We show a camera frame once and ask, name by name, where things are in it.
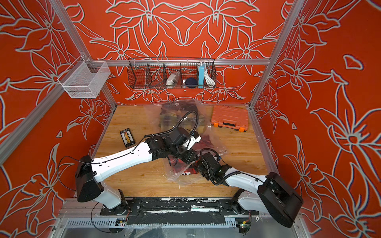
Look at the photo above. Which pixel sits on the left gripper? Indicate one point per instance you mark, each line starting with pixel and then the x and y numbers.
pixel 191 156

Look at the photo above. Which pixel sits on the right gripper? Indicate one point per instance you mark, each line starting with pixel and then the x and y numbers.
pixel 200 169

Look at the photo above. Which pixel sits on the red black plaid shirt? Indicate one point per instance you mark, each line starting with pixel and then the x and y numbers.
pixel 179 167

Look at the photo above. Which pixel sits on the yellow green plaid shirt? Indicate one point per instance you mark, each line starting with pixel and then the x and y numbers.
pixel 168 119

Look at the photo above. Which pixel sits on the clear plastic vacuum bag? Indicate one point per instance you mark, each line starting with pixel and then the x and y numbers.
pixel 154 114

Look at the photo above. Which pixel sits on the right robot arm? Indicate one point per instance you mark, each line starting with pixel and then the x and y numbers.
pixel 269 193

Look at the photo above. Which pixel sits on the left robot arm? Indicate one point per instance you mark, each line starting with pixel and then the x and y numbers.
pixel 119 166

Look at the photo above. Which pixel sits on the orange plastic tool case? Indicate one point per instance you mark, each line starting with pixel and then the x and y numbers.
pixel 230 117

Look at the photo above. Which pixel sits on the small picture card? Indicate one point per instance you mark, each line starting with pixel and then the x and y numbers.
pixel 127 138

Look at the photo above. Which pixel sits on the dark blue round object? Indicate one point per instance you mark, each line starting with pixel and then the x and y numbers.
pixel 191 83

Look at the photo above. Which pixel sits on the grey packet in basket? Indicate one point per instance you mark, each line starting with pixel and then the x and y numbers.
pixel 173 80

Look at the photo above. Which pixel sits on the light blue box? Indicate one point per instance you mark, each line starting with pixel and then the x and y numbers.
pixel 201 72

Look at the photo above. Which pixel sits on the black wire wall basket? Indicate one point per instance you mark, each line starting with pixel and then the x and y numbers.
pixel 147 73

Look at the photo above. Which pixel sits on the white wire wall basket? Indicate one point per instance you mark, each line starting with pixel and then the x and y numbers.
pixel 85 80

